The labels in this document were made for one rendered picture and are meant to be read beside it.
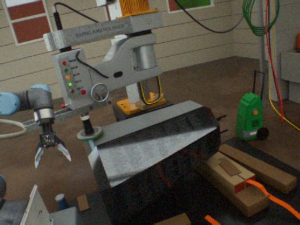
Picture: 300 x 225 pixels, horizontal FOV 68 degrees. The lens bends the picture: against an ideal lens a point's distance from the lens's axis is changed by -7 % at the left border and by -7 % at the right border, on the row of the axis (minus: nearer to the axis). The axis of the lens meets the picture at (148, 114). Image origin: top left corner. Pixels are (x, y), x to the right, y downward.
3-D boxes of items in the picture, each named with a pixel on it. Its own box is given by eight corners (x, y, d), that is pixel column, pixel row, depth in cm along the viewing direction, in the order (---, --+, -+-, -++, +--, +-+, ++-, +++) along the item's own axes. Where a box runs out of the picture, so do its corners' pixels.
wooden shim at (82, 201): (77, 198, 254) (77, 197, 253) (85, 195, 257) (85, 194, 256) (80, 212, 231) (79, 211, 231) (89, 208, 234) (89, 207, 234)
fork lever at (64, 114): (104, 100, 204) (103, 95, 202) (114, 104, 189) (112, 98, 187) (24, 128, 171) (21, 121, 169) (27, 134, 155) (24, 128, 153)
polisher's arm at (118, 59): (152, 83, 229) (143, 32, 212) (167, 85, 211) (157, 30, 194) (82, 108, 194) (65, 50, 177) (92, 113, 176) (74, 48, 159)
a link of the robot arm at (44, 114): (35, 115, 107) (55, 112, 110) (37, 125, 106) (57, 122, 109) (32, 111, 98) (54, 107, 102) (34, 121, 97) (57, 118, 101)
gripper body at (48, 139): (40, 147, 95) (35, 120, 97) (42, 150, 103) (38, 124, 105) (58, 144, 98) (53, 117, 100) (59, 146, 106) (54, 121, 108)
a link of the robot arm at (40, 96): (30, 91, 109) (51, 88, 112) (34, 116, 107) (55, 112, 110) (26, 84, 100) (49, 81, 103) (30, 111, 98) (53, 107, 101)
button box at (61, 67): (77, 94, 170) (67, 55, 160) (78, 94, 167) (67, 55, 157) (67, 98, 166) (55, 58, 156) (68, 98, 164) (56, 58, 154)
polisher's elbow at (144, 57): (133, 68, 217) (129, 47, 210) (153, 64, 220) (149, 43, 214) (138, 71, 199) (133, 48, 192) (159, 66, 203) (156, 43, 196)
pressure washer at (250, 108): (255, 128, 329) (254, 68, 298) (269, 138, 296) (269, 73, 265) (233, 133, 327) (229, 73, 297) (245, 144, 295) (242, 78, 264)
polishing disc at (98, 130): (104, 134, 184) (103, 132, 184) (77, 142, 180) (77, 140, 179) (101, 125, 204) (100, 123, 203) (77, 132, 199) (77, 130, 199)
